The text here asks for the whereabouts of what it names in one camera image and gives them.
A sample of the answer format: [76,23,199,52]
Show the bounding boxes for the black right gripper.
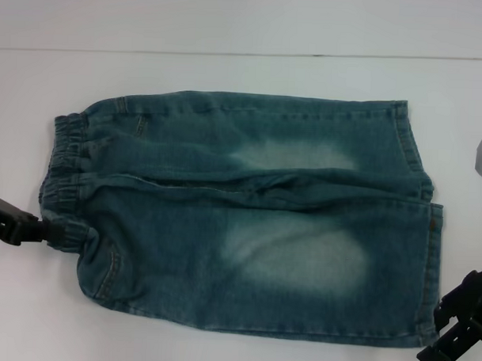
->
[416,261,482,361]

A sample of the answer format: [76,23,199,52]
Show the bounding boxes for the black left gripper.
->
[0,193,63,249]

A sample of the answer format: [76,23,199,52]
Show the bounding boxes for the blue denim shorts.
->
[33,85,451,351]

